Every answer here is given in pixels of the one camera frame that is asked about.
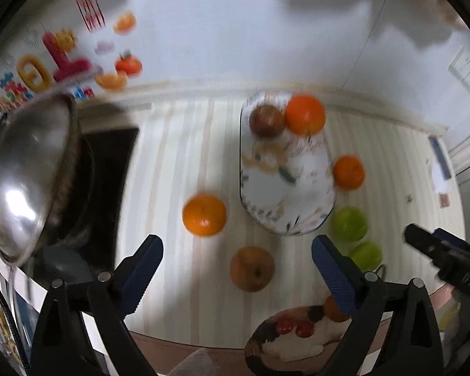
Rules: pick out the dark red apple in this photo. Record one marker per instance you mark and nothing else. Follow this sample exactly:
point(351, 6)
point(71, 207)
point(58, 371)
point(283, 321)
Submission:
point(267, 120)

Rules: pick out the white paper slip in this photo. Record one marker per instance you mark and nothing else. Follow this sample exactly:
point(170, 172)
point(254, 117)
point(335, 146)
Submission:
point(441, 178)

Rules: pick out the black cooktop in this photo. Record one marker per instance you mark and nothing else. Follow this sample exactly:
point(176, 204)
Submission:
point(105, 188)

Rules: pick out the plastic bag of eggs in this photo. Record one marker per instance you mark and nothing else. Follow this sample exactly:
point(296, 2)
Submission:
point(446, 13)

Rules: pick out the brown apple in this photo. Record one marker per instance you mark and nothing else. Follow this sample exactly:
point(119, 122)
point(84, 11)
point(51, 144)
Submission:
point(252, 268)

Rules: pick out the calico cat figure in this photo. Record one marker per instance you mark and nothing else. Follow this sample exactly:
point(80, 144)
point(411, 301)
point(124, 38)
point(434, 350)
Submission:
point(297, 350)

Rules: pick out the dark phone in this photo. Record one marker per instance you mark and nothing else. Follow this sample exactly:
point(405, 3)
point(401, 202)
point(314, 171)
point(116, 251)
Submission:
point(438, 152)

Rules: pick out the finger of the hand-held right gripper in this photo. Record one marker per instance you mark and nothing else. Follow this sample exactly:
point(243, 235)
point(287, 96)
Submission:
point(425, 243)
point(452, 238)

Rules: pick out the small brown card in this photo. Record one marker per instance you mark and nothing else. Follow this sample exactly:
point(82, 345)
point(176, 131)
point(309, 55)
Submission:
point(444, 200)

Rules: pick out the small dark orange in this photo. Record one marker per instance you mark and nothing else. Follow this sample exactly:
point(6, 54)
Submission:
point(331, 309)

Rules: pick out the steel wok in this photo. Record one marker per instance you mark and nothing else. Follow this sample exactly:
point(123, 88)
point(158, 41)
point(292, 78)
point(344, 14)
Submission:
point(27, 172)

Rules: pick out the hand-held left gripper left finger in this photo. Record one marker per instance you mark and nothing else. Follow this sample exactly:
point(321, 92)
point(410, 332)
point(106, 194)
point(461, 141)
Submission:
point(141, 274)

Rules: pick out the green apple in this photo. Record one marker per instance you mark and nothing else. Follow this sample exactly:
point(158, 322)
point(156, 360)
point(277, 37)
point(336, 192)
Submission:
point(349, 224)
point(367, 255)

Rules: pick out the festive wall sticker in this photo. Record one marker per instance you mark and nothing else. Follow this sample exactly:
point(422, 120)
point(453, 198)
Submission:
point(35, 70)

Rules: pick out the oval patterned plate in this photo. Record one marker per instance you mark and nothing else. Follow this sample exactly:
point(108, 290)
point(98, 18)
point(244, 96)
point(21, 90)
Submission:
point(293, 199)

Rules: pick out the striped table mat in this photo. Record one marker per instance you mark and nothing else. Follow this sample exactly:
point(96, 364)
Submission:
point(180, 156)

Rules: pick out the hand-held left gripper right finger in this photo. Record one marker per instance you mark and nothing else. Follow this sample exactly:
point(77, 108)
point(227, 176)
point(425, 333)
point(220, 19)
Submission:
point(335, 274)

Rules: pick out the cherry tomato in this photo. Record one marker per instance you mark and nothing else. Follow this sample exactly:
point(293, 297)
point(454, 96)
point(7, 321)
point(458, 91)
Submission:
point(303, 329)
point(285, 326)

